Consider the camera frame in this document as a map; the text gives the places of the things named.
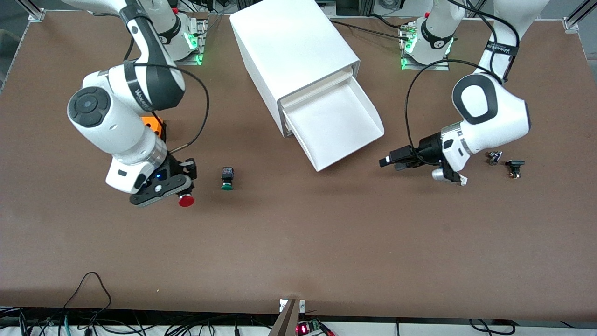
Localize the orange box with hole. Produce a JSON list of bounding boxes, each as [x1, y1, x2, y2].
[[140, 114, 167, 143]]

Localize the brown wedge beam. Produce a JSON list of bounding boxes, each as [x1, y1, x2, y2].
[[268, 300, 300, 336]]

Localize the circuit board with red display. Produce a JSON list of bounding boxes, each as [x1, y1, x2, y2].
[[296, 319, 323, 336]]

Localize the aluminium corner profile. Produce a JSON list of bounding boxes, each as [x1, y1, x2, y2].
[[563, 0, 597, 32], [16, 0, 45, 22]]

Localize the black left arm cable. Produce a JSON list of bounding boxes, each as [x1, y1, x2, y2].
[[404, 0, 521, 151]]

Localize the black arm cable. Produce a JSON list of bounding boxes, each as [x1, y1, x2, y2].
[[124, 40, 210, 154], [404, 0, 521, 151]]

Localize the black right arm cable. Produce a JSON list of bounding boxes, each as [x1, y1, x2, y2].
[[124, 40, 210, 154]]

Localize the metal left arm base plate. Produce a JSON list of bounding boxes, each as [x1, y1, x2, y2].
[[400, 22, 451, 71]]

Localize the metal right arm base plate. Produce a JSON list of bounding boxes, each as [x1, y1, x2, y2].
[[175, 18, 208, 66]]

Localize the black cable across table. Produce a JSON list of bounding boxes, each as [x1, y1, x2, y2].
[[328, 18, 414, 42]]

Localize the thin black looped cable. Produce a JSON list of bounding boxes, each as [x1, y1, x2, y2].
[[63, 272, 112, 312]]

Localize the black cable below table edge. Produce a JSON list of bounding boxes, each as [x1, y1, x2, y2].
[[468, 318, 514, 336]]

